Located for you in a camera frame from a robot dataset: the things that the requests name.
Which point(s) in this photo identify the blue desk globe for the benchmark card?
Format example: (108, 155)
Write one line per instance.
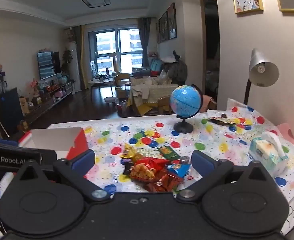
(184, 100)

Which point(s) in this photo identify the yellow snack packet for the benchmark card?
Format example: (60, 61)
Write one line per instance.
(128, 152)

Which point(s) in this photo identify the white standing air conditioner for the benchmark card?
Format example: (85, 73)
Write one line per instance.
(72, 65)

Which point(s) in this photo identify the white coffee table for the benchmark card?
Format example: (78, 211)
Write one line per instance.
(100, 81)

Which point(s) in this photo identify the wooden chair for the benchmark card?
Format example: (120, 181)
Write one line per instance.
(165, 105)

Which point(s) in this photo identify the ceiling light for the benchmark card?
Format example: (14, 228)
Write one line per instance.
(96, 1)

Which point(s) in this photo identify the dark flat snack bag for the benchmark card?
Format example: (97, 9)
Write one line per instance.
(220, 120)

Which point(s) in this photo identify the dark framed wall pictures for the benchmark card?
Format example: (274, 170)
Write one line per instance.
(167, 25)

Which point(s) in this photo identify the white and red cardboard box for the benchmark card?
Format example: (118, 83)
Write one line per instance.
(54, 137)

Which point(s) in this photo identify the sofa with cream cover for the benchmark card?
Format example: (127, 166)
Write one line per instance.
(149, 92)

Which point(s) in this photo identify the silver desk lamp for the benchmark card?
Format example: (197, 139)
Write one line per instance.
(262, 72)

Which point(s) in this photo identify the pink plastic seat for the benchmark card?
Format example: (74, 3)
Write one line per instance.
(289, 135)

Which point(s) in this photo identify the television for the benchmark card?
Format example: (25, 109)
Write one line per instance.
(48, 65)

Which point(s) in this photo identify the pink cloth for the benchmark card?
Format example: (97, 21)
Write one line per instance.
(208, 101)

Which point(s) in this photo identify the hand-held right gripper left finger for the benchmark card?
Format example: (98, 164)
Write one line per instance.
(83, 161)

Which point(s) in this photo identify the balloon print tablecloth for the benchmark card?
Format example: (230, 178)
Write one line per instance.
(162, 132)

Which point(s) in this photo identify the blue snack packet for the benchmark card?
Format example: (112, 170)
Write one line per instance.
(178, 169)

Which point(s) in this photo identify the green snack packet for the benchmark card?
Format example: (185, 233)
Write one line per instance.
(168, 153)

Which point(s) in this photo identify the shiny red-brown snack packet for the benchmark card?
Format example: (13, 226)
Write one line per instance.
(164, 182)

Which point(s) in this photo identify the pile of clothes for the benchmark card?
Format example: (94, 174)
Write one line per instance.
(175, 67)

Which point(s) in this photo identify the red chip packet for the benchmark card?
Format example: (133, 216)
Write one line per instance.
(144, 170)

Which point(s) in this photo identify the brown jelly cup snack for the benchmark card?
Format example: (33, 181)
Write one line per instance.
(140, 158)

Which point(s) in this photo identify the small round stool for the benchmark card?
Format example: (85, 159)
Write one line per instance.
(110, 100)

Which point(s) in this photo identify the tissue pack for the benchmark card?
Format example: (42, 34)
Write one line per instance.
(264, 152)

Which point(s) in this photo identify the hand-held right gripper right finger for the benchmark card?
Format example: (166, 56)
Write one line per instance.
(203, 161)

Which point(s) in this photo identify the dark maroon snack packet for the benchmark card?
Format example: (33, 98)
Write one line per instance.
(128, 169)

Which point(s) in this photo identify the grey curtain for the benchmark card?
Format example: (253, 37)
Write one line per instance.
(144, 40)

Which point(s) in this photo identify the television cabinet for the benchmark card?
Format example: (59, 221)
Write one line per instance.
(44, 100)

